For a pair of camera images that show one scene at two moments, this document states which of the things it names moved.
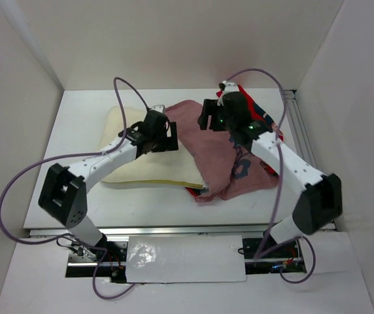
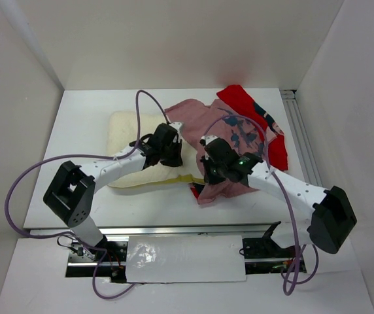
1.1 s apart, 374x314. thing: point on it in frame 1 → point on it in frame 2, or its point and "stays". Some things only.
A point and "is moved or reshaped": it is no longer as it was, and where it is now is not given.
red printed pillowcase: x=227 y=169 is moved or reshaped
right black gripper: x=212 y=108 → x=208 y=178
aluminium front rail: x=159 y=229 stays
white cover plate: x=185 y=258 stays
